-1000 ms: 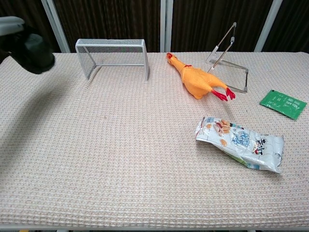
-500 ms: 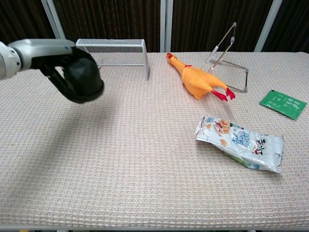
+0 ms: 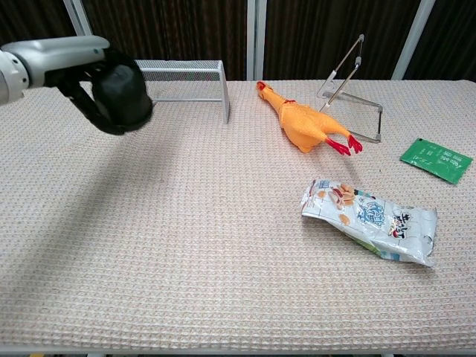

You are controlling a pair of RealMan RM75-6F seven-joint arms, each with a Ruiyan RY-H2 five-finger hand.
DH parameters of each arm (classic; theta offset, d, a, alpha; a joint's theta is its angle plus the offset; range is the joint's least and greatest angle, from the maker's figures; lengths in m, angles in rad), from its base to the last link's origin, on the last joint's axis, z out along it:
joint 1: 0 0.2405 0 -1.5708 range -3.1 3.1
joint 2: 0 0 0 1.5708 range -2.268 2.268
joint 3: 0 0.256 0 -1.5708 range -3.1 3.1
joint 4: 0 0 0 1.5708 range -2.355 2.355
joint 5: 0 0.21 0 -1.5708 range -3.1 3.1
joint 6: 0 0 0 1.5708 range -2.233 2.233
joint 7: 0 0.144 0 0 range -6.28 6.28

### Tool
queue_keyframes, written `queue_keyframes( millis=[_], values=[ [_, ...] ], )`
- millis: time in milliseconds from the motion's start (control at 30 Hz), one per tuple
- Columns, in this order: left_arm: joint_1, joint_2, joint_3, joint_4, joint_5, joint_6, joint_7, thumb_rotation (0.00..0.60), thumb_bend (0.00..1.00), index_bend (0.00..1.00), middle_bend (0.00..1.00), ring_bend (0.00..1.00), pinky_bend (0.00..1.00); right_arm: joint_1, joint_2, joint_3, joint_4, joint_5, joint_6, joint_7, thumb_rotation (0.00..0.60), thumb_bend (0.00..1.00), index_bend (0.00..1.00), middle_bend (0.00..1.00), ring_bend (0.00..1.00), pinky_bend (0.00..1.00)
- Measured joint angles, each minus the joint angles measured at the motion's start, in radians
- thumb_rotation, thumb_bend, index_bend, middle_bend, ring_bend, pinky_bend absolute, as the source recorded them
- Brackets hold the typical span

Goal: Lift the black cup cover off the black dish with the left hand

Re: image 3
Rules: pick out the black upside-down plastic cup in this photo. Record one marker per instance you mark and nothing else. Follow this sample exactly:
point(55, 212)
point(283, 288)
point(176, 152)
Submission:
point(119, 93)

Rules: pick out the green sachet packet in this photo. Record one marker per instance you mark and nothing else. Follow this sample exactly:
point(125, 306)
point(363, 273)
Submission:
point(435, 160)

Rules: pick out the white mesh metal shelf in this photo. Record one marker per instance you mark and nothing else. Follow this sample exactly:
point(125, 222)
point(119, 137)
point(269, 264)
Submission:
point(186, 66)

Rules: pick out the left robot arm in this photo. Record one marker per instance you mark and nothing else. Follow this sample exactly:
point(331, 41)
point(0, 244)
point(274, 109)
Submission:
point(9, 80)

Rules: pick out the white snack bag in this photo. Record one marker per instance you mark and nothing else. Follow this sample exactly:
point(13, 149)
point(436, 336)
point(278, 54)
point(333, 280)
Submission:
point(372, 219)

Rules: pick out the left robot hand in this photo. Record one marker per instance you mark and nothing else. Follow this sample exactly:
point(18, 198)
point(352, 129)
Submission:
point(56, 56)

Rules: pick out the yellow rubber chicken toy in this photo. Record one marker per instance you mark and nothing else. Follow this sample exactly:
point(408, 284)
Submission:
point(301, 122)

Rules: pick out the grey partition post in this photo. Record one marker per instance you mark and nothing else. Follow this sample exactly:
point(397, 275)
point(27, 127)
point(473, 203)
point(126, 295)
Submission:
point(76, 18)
point(256, 37)
point(413, 41)

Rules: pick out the beige waffle tablecloth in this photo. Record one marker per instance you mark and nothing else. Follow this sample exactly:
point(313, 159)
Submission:
point(238, 290)

